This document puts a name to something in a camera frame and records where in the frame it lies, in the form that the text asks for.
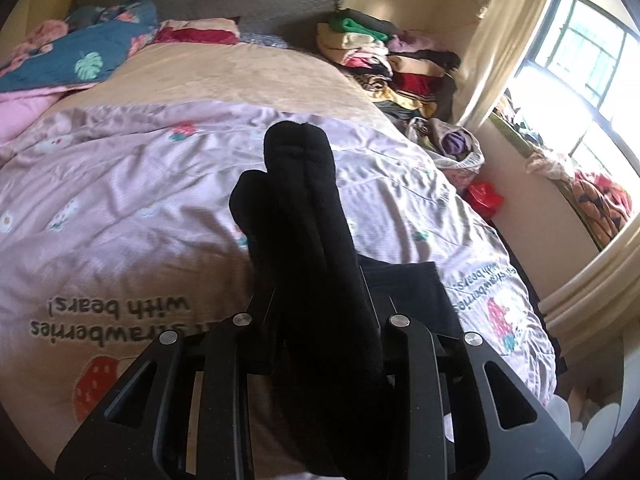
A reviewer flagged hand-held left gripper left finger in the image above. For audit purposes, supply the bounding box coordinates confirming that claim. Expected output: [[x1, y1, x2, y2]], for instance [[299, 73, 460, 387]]
[[55, 289, 282, 480]]

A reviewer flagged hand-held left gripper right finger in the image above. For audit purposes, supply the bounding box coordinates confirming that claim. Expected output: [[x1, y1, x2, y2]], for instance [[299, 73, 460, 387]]
[[360, 292, 587, 480]]

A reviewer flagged black shirt with orange print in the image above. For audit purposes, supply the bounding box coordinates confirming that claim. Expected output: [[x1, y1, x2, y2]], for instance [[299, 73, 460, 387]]
[[357, 254, 464, 347]]

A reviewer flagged black garment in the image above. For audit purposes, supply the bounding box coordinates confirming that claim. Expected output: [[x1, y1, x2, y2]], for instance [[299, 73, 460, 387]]
[[228, 120, 447, 480]]

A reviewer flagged printed bag of clothes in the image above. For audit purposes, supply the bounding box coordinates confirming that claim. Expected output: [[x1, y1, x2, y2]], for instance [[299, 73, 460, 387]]
[[404, 117, 487, 192]]

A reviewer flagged heap of clothes on windowsill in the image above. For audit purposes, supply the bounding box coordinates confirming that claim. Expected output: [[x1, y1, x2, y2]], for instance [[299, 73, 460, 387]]
[[492, 89, 634, 252]]

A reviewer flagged pile of folded clothes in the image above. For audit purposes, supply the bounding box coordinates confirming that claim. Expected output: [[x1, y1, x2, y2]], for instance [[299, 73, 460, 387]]
[[315, 7, 462, 122]]

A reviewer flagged pink strawberry printed quilt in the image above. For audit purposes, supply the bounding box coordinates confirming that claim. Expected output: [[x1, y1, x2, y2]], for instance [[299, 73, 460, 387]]
[[0, 100, 559, 463]]

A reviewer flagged red plastic bag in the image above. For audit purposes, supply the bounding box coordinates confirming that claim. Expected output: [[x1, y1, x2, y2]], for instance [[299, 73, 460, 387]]
[[462, 180, 507, 219]]

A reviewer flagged cream curtain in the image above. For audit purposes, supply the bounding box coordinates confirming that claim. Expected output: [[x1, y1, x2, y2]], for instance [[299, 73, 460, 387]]
[[452, 0, 567, 129], [537, 224, 640, 342]]

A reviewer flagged white flower-shaped rug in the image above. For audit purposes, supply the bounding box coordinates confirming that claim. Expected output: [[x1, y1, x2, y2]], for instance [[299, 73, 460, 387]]
[[547, 374, 627, 467]]

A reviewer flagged beige blanket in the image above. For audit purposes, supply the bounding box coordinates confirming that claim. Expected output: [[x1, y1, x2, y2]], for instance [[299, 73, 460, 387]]
[[52, 40, 402, 134]]

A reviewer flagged blue white patterned pillow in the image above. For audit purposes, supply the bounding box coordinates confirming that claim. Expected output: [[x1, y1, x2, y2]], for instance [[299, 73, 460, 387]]
[[238, 31, 292, 51]]

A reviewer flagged red patterned cloth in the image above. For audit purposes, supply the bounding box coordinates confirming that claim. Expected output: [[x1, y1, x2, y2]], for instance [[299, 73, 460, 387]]
[[152, 18, 242, 47]]

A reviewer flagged pink floral quilt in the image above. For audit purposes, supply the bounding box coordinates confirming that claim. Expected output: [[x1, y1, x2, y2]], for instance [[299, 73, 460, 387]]
[[0, 19, 67, 147]]

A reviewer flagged blue floral quilt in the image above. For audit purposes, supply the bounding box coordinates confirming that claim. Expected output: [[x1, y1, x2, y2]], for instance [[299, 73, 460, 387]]
[[0, 0, 162, 94]]

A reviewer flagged window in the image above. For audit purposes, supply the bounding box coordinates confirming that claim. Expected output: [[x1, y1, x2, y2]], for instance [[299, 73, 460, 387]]
[[519, 0, 640, 182]]

